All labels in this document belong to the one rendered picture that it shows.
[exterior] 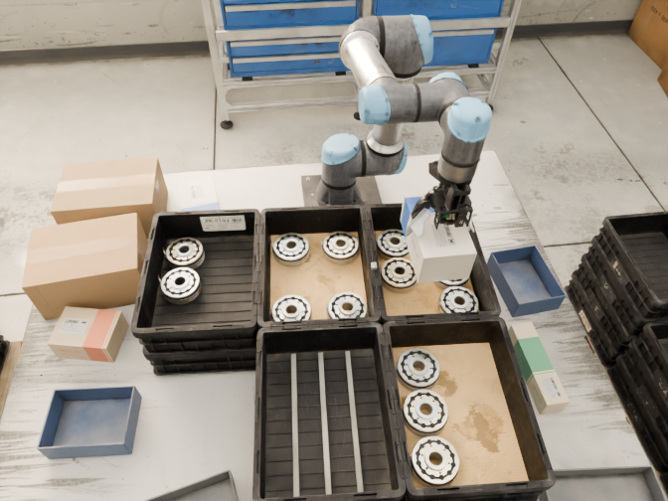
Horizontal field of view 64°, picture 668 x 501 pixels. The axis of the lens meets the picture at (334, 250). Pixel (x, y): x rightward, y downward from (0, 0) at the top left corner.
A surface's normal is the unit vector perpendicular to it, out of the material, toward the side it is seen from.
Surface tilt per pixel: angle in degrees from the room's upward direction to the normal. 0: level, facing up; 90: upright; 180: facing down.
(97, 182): 0
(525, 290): 0
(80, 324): 0
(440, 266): 90
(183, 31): 90
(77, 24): 90
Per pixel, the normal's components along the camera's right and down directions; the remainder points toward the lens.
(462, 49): 0.13, 0.76
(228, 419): 0.02, -0.65
